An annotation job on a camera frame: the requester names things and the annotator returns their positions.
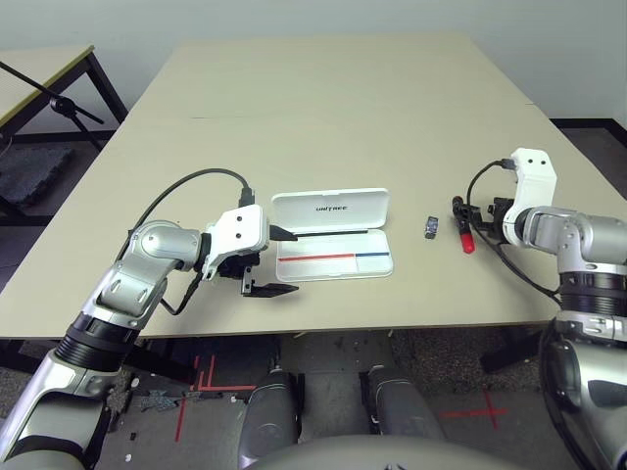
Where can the grey foam scrap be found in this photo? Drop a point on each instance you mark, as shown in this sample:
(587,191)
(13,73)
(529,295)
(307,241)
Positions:
(159,400)

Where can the grey robot torso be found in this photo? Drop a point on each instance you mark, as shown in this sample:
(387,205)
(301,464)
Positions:
(382,455)

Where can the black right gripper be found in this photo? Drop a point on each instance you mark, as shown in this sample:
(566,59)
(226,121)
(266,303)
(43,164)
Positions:
(497,215)

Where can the grey left robot leg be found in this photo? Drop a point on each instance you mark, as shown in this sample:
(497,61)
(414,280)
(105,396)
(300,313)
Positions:
(269,416)

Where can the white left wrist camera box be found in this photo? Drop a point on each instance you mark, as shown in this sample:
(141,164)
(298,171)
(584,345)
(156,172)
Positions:
(240,227)

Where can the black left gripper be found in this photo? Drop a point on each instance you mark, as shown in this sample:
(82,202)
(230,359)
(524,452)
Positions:
(235,267)

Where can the red black whiteboard marker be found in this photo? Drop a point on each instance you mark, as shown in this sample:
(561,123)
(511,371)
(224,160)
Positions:
(468,242)

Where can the white Unitree pencil case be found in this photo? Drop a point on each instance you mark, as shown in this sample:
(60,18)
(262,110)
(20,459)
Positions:
(362,210)

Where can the beige side table black frame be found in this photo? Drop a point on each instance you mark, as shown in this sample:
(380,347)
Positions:
(34,63)

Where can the black foam floor mat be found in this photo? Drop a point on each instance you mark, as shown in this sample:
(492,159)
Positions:
(34,169)

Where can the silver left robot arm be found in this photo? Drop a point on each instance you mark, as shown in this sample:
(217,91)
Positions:
(152,245)

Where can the black tripod stand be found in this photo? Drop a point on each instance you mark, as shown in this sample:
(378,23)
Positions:
(59,104)

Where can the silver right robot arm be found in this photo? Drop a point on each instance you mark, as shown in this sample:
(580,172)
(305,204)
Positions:
(583,230)

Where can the small dark eraser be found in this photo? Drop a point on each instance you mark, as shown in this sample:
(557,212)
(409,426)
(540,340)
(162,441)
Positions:
(431,227)

